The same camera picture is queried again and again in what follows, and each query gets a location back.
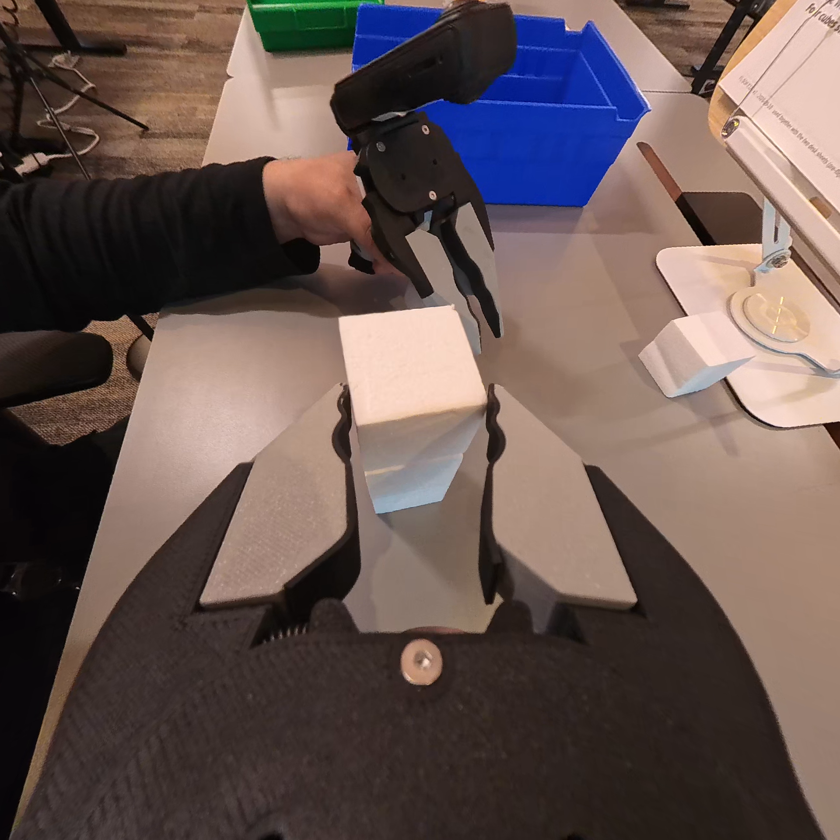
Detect person's dark clothed legs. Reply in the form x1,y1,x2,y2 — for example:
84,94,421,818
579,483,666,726
0,407,129,808

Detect white document stand with sheet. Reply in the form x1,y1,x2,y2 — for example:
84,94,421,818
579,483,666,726
656,0,840,431

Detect green plastic bin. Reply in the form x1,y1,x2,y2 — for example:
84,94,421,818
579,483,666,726
246,0,385,52

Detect blue plastic bin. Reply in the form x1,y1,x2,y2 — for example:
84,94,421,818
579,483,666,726
351,5,651,207

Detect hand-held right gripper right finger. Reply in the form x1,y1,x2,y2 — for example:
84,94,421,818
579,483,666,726
479,384,640,611

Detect printed instruction sheet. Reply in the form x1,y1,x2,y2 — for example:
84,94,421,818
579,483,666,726
718,0,840,172

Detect black rectangular desk panel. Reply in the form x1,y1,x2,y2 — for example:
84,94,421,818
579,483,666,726
681,191,765,246

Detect person's left hand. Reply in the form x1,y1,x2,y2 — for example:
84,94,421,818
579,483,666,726
262,151,403,277

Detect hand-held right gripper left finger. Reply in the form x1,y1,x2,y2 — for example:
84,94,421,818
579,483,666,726
196,384,363,611

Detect person's left forearm black sleeve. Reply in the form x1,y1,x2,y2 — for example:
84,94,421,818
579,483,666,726
0,156,321,334

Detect black table leg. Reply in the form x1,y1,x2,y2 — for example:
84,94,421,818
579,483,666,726
31,0,127,57

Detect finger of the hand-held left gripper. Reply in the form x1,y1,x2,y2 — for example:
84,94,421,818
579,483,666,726
406,210,485,357
436,202,505,340

